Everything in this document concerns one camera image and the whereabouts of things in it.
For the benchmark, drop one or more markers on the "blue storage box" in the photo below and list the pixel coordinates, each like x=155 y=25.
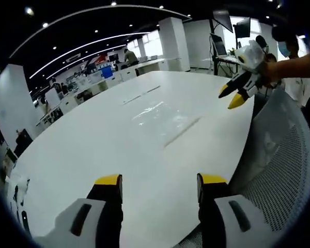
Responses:
x=106 y=72

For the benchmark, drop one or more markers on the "wide white pillar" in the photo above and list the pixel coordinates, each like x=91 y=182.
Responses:
x=13 y=106

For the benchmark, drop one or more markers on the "narrow white pillar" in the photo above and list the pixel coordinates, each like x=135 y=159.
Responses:
x=173 y=44

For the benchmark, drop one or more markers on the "clear resealable plastic bag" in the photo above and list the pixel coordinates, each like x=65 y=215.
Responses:
x=165 y=121

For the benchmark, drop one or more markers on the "long white counter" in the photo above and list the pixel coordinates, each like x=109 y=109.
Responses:
x=124 y=75

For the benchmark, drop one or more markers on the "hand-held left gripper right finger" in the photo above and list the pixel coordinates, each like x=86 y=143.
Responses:
x=211 y=214

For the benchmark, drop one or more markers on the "person's right hand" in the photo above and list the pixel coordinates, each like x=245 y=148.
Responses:
x=270 y=73

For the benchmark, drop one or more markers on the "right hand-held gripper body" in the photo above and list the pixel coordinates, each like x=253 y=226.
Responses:
x=250 y=56

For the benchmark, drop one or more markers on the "crumpled white plastic bag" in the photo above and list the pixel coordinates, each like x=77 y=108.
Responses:
x=20 y=189

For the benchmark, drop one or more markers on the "open grey laptop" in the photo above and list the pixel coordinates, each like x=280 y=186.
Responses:
x=219 y=46

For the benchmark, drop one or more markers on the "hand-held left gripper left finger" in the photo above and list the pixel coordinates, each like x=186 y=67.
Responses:
x=106 y=206

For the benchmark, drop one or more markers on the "black tripod stand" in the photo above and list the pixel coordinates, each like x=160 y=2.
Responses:
x=214 y=46

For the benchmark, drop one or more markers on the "white mesh office chair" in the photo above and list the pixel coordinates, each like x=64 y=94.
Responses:
x=276 y=168

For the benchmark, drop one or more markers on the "black office chair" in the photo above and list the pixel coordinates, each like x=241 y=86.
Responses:
x=23 y=142

